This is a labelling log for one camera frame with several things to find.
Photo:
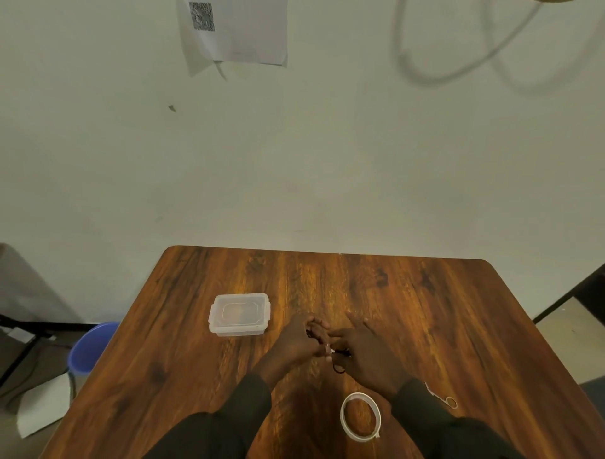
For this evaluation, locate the person's left hand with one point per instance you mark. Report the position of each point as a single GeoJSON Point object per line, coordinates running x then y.
{"type": "Point", "coordinates": [294, 344]}

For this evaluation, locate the person's right hand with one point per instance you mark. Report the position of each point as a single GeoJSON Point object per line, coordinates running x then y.
{"type": "Point", "coordinates": [368, 359]}

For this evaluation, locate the person's right thumb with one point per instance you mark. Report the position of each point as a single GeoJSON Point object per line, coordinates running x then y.
{"type": "Point", "coordinates": [340, 334]}

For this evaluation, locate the person's left fingers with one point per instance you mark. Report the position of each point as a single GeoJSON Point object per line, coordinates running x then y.
{"type": "Point", "coordinates": [318, 328]}

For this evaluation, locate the person's right forearm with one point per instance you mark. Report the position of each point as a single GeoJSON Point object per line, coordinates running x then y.
{"type": "Point", "coordinates": [439, 425]}

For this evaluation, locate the person's left forearm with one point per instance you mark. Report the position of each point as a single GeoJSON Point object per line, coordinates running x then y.
{"type": "Point", "coordinates": [222, 416]}

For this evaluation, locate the clear lidded plastic container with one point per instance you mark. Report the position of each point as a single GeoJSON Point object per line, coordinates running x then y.
{"type": "Point", "coordinates": [239, 314]}

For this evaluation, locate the white tape roll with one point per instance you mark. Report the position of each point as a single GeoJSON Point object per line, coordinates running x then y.
{"type": "Point", "coordinates": [344, 423]}

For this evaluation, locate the blue plastic bucket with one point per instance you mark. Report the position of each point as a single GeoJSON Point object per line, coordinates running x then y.
{"type": "Point", "coordinates": [87, 352]}

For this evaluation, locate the dark wooden furniture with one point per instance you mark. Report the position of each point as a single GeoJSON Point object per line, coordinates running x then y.
{"type": "Point", "coordinates": [583, 295]}

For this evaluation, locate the black stand leg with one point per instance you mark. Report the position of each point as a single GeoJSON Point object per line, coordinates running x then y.
{"type": "Point", "coordinates": [28, 331]}

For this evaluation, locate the white paper sheet with code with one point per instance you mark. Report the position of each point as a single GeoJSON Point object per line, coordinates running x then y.
{"type": "Point", "coordinates": [246, 28]}

